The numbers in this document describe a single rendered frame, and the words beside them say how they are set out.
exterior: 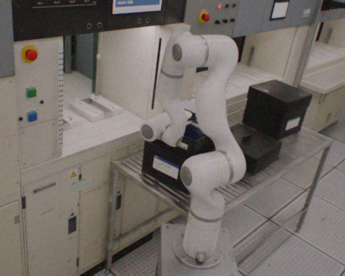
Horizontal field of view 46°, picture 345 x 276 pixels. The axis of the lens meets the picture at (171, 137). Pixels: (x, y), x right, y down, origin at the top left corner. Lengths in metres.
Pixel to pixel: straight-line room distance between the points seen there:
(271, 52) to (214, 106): 2.08
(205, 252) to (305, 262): 1.45
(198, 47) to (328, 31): 3.56
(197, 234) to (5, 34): 0.94
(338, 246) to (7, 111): 2.37
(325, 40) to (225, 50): 3.48
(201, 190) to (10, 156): 0.78
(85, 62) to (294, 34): 1.54
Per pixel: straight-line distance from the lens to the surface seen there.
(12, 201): 1.82
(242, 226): 2.98
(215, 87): 1.30
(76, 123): 2.08
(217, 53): 1.30
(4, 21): 1.49
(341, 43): 4.72
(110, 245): 2.33
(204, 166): 1.28
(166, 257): 1.54
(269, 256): 2.83
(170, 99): 1.53
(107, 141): 1.97
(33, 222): 1.95
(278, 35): 3.30
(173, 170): 1.83
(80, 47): 2.73
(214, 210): 1.40
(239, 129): 2.30
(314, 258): 2.95
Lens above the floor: 1.84
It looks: 28 degrees down
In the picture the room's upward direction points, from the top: 8 degrees clockwise
